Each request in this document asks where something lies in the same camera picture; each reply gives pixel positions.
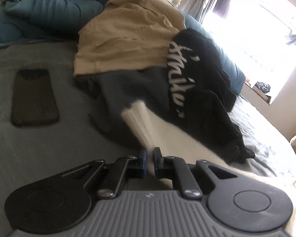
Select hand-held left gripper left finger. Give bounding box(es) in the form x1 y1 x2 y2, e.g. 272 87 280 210
62 149 148 199

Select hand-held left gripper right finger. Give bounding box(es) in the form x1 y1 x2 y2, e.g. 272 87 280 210
153 147 238 199

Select white fleece sweater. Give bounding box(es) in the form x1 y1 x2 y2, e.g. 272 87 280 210
121 100 296 237

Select black printed garment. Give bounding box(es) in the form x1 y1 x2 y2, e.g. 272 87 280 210
166 28 256 165

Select dark grey garment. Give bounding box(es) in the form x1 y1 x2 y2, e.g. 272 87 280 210
74 67 178 149

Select beige garment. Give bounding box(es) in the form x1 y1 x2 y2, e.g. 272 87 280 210
73 0 186 76

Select black smartphone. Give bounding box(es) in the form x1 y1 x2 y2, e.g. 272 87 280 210
11 69 60 127

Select dark shoes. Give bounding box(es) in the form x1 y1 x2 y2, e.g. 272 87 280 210
257 81 272 93

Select blue duvet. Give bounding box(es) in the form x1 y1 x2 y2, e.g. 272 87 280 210
0 0 143 51

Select small dark hanging garment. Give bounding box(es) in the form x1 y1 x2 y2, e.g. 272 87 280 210
285 28 296 45

